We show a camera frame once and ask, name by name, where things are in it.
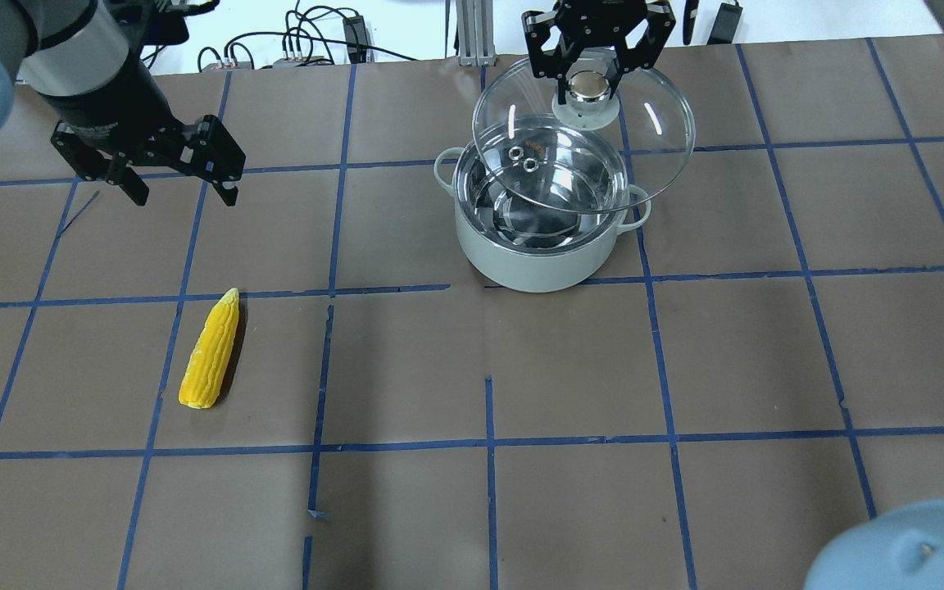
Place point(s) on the white cooking pot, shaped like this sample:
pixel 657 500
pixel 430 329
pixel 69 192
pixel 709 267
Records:
pixel 542 221

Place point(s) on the aluminium frame post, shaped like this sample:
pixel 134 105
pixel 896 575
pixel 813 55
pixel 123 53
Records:
pixel 475 33

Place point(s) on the yellow corn cob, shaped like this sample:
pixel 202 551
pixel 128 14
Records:
pixel 204 378

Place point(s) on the glass pot lid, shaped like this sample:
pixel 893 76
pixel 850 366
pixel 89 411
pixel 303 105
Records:
pixel 649 121

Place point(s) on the brown paper table cover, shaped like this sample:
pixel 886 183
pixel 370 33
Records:
pixel 389 419

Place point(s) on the corn gripper black finger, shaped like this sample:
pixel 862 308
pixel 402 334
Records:
pixel 120 174

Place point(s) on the black gripper body over pot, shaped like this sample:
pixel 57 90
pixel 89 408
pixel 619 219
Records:
pixel 595 26

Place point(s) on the corn gripper finger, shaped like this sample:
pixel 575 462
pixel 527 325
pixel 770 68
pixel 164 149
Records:
pixel 224 180

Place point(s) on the lid gripper black finger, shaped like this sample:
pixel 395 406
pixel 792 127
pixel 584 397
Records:
pixel 546 50

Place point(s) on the black gripper body for corn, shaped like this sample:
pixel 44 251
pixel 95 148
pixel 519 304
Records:
pixel 109 102

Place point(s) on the silver robot arm with corn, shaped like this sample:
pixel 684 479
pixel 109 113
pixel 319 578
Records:
pixel 85 59

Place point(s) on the lid gripper finger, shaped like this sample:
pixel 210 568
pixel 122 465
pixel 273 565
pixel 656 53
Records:
pixel 642 56

